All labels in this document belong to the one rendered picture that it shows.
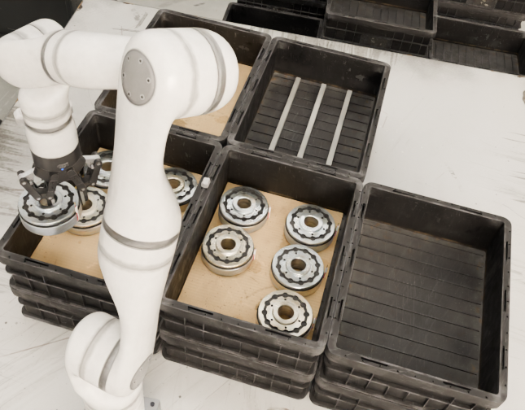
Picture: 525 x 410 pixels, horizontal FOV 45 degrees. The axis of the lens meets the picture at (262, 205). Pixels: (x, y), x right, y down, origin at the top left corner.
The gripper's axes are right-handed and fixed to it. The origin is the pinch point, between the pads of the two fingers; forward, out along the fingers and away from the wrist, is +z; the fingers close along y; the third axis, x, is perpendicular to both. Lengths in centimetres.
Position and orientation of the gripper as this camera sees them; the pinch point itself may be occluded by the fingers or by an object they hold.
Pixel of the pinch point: (67, 198)
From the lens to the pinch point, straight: 115.1
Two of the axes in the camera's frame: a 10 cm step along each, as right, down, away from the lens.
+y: 9.0, -2.7, 3.3
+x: -4.2, -7.2, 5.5
